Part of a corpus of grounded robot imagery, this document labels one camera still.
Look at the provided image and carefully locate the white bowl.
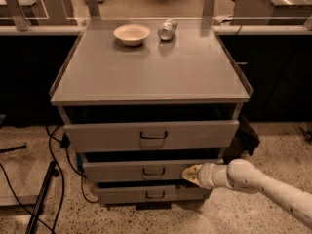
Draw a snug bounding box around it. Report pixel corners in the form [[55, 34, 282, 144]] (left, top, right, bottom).
[[113, 24, 150, 46]]

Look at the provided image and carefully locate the left grey support post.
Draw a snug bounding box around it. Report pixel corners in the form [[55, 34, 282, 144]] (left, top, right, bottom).
[[5, 0, 30, 32]]

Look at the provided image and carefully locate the black bar on floor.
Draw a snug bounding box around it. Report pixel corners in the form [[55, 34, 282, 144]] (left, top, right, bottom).
[[25, 161, 56, 234]]

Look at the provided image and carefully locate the right grey support post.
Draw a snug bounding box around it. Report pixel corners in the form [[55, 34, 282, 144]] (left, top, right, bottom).
[[202, 0, 215, 18]]

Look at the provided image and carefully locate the grey support post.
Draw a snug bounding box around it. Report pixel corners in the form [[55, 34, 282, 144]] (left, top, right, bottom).
[[87, 0, 101, 20], [5, 0, 30, 32], [202, 0, 215, 18]]

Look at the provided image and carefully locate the background grey desk left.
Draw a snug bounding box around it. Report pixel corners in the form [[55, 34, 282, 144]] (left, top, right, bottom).
[[0, 0, 77, 26]]

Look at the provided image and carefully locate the grey bottom drawer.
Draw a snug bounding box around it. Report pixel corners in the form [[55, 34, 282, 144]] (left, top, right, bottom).
[[96, 183, 211, 205]]

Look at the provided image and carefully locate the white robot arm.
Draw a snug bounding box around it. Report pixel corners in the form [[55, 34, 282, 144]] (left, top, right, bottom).
[[182, 159, 312, 228]]

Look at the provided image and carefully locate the background grey desk right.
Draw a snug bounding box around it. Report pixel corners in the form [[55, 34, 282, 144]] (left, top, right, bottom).
[[231, 0, 312, 25]]

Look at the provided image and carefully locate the middle grey support post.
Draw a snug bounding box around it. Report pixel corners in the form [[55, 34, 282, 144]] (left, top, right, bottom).
[[87, 0, 101, 20]]

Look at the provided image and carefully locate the crushed silver can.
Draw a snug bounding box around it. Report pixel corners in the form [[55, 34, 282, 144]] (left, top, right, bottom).
[[158, 18, 177, 41]]

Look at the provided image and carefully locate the background grey desk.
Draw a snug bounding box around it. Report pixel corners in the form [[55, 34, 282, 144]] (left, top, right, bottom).
[[0, 0, 77, 26], [231, 0, 312, 25]]

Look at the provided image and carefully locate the grey top drawer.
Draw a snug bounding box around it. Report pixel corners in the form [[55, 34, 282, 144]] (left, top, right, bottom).
[[64, 120, 239, 152]]

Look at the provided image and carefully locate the grey drawer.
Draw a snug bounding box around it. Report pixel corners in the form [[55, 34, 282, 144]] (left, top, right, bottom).
[[96, 183, 211, 205], [64, 120, 239, 152], [83, 159, 223, 182]]

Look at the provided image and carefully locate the grey drawer cabinet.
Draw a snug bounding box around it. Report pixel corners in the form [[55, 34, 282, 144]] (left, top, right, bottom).
[[49, 18, 254, 210]]

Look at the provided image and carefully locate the black floor cable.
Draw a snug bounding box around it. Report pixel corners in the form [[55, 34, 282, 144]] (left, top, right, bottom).
[[0, 124, 99, 234]]

